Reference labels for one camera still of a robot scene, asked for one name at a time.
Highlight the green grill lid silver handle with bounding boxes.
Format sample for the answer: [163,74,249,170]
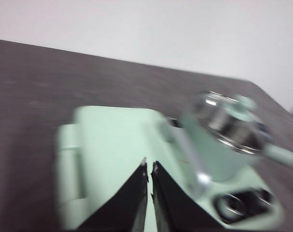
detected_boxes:
[73,105,211,232]

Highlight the silver control knob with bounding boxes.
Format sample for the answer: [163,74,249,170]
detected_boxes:
[217,194,247,216]
[254,189,273,206]

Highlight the glass pot lid green knob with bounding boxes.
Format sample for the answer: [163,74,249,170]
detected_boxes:
[191,91,271,154]

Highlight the green pot with handle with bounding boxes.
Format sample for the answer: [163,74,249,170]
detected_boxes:
[179,112,293,183]

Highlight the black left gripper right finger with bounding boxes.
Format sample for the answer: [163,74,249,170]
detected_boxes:
[150,161,224,232]

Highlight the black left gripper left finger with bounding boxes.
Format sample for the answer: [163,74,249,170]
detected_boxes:
[76,157,149,232]

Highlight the green breakfast machine base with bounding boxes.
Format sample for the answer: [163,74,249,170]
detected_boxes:
[56,105,285,232]

